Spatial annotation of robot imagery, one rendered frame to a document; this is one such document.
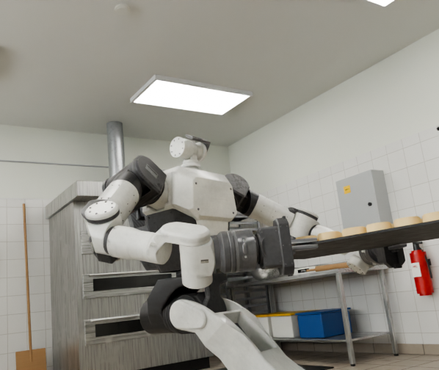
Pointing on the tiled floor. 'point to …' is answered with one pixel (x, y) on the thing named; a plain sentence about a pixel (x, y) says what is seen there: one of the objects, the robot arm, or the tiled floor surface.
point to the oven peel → (29, 360)
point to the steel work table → (340, 303)
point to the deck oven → (105, 301)
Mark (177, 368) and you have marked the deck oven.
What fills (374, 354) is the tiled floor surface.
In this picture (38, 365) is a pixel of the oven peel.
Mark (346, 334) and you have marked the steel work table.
